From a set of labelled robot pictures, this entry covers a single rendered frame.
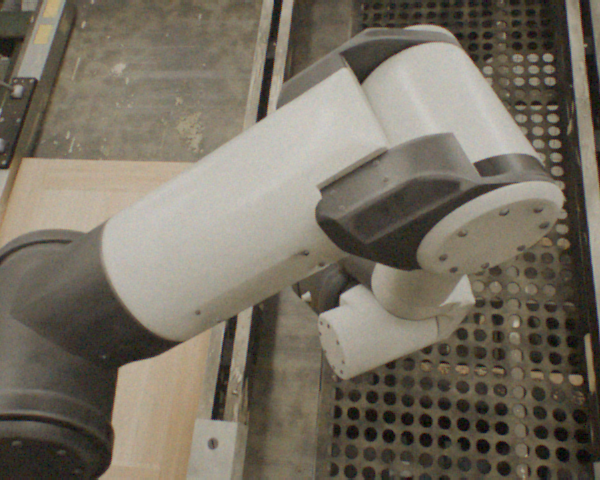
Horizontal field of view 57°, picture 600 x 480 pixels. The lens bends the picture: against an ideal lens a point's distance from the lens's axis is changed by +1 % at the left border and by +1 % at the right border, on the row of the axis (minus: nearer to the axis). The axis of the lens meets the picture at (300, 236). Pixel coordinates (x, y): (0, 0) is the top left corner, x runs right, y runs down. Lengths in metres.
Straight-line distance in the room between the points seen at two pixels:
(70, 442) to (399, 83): 0.26
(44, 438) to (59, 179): 0.82
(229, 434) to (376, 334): 0.35
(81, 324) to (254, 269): 0.11
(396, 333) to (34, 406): 0.31
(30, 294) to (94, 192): 0.71
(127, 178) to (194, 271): 0.76
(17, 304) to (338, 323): 0.27
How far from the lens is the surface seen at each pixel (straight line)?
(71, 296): 0.33
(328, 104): 0.28
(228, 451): 0.80
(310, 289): 0.59
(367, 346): 0.50
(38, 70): 1.25
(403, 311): 0.45
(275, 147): 0.27
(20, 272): 0.39
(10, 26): 1.49
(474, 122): 0.29
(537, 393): 1.45
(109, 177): 1.06
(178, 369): 0.89
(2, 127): 1.19
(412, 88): 0.31
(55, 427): 0.33
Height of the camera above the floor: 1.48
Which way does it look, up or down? 16 degrees down
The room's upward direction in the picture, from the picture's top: straight up
